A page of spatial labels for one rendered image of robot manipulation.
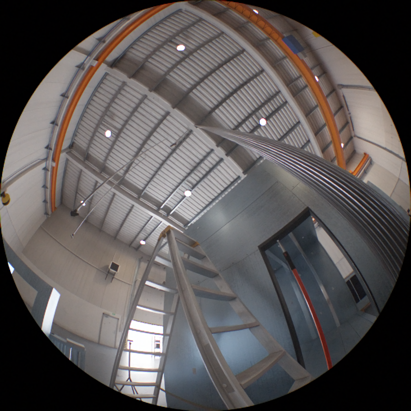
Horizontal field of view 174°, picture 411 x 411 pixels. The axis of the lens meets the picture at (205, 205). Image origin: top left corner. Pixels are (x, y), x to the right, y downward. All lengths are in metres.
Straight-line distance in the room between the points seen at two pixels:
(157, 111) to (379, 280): 7.42
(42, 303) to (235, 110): 8.27
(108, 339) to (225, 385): 9.77
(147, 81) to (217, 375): 7.57
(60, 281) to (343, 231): 10.85
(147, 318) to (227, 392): 10.45
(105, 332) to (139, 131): 11.38
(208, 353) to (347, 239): 1.02
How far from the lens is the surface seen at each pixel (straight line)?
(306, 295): 1.09
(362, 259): 1.10
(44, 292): 2.27
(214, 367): 0.51
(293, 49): 7.75
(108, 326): 10.09
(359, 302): 5.66
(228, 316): 1.31
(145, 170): 7.48
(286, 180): 1.57
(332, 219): 1.18
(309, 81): 8.31
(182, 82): 6.98
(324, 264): 4.61
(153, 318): 11.05
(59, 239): 11.27
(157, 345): 9.21
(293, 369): 0.85
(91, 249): 11.06
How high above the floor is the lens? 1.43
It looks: 56 degrees up
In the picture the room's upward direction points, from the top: 9 degrees counter-clockwise
